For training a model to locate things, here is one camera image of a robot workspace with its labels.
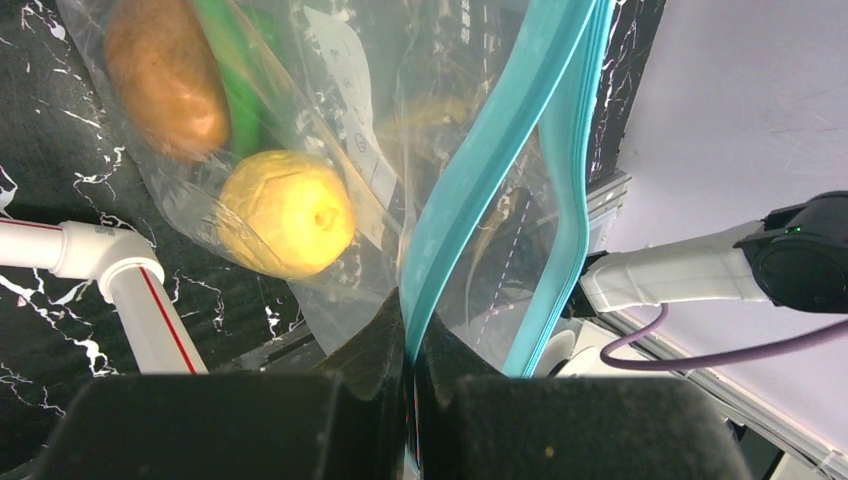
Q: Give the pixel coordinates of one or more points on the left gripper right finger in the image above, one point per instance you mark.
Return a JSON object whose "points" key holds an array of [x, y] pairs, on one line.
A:
{"points": [[476, 423]]}

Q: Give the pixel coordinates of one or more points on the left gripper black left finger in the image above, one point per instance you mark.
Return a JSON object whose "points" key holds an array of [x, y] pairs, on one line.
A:
{"points": [[342, 419]]}

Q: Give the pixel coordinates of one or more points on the yellow lemon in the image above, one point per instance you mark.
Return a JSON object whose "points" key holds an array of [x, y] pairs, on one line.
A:
{"points": [[285, 213]]}

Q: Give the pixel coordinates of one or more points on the clear zip top bag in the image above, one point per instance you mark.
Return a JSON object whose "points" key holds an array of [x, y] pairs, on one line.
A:
{"points": [[460, 131]]}

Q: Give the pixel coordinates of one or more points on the green chili pepper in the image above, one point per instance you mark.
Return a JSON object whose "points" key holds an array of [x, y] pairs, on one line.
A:
{"points": [[231, 48]]}

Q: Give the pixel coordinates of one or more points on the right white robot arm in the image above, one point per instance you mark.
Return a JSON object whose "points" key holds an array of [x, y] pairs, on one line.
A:
{"points": [[795, 257]]}

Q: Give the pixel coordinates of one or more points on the white PVC pipe frame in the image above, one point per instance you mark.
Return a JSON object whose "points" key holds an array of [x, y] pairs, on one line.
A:
{"points": [[128, 276]]}

